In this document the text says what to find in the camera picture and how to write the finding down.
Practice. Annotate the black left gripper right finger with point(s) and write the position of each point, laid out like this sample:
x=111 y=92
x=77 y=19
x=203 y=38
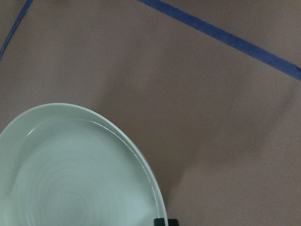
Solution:
x=173 y=222

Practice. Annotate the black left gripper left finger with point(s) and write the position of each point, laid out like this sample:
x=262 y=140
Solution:
x=159 y=222

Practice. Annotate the pale green plate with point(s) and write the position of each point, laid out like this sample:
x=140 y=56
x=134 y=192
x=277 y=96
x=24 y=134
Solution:
x=65 y=165

